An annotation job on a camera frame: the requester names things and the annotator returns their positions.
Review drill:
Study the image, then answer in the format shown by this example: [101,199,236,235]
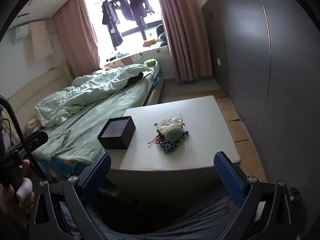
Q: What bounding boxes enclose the dark grey cushion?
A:
[156,24,167,47]

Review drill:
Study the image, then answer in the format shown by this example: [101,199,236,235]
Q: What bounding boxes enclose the black jewelry box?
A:
[97,116,136,150]

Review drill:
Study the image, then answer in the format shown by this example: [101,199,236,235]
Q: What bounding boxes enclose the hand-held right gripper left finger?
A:
[29,151,112,240]

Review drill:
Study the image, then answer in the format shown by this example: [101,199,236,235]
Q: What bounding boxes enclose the light green duvet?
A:
[35,64,157,128]

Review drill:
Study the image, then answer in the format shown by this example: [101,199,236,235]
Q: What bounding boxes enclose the beige headboard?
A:
[7,64,73,105]

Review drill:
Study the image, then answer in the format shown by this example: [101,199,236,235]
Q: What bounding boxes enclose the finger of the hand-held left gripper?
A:
[24,131,48,153]

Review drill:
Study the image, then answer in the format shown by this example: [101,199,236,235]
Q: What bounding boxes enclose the dark hanging garment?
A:
[126,0,148,28]
[101,0,124,48]
[117,0,130,22]

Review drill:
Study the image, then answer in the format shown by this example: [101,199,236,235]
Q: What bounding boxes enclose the black item on bed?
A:
[129,72,144,83]

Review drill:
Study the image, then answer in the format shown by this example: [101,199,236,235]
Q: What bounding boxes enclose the white air conditioner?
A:
[14,25,32,42]

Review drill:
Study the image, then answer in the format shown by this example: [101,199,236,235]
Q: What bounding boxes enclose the blue flower bead bracelet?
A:
[160,140,180,153]

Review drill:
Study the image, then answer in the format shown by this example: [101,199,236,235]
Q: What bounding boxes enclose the person's left hand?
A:
[0,159,35,228]

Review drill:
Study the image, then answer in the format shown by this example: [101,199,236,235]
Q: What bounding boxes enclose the pink curtain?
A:
[151,0,213,83]
[54,0,100,79]

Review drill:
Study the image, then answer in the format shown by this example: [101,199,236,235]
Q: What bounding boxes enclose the printed window seat cushion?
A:
[104,45,170,68]

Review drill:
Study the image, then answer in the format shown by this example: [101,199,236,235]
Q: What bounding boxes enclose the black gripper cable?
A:
[0,96,43,180]

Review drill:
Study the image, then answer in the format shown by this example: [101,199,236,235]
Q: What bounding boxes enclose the pile of jewelry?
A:
[156,119,187,143]

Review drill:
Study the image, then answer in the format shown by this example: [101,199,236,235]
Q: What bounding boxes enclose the person's dark pants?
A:
[60,187,308,240]

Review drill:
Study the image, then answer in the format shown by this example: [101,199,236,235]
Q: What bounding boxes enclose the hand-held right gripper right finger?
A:
[214,151,303,240]

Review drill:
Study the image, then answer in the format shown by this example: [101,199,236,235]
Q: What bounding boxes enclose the green bed blanket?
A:
[25,62,164,165]

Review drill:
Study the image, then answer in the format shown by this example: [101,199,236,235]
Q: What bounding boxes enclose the white low table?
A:
[110,95,242,203]

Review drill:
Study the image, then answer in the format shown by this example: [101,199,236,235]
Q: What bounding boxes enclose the grey wardrobe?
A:
[201,0,320,230]

